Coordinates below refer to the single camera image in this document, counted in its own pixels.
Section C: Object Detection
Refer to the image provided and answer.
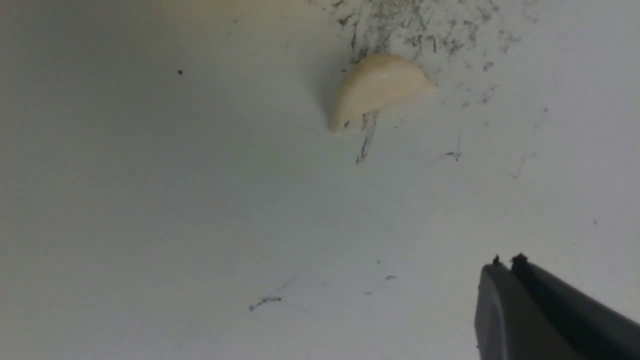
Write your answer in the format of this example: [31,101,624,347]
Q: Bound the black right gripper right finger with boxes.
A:
[510,253,640,360]

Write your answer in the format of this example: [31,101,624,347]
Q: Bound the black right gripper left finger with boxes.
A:
[474,255,585,360]

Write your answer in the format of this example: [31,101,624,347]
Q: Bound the white dumpling front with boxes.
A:
[329,53,438,133]

